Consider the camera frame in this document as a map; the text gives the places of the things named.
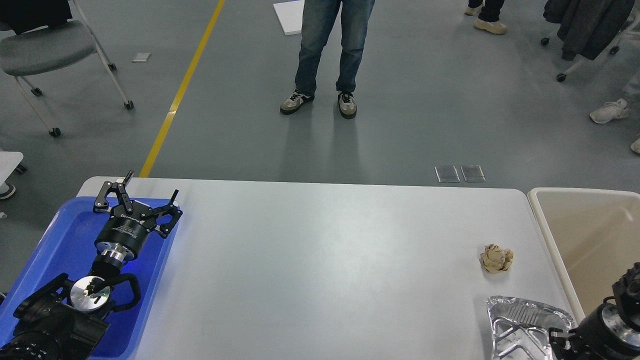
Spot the person in blue jeans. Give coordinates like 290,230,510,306
279,0,376,120

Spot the chair with dark jacket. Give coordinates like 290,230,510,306
539,0,639,83

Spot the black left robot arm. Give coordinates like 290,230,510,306
1,173,183,360

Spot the grey rolling chair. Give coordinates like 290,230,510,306
0,0,135,138

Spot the beige plastic bin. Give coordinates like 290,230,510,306
527,187,640,322

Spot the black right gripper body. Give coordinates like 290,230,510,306
574,302,640,360

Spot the white furniture at left edge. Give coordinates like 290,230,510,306
0,150,28,201

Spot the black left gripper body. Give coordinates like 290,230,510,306
94,200,160,262

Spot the aluminium foil tray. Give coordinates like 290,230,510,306
485,295,578,360

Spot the left floor plate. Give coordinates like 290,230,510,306
434,165,460,183

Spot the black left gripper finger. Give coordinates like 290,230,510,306
93,171,134,214
145,189,183,239

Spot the person with beige shoes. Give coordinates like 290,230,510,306
464,0,508,35

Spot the right floor plate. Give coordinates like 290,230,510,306
461,165,487,183

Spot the crumpled brown paper ball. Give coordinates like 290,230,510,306
480,243,515,274

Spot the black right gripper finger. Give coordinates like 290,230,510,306
548,327,582,360

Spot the floor plate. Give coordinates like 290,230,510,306
434,165,460,183
461,165,487,183

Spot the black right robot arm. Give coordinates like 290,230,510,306
549,262,640,360

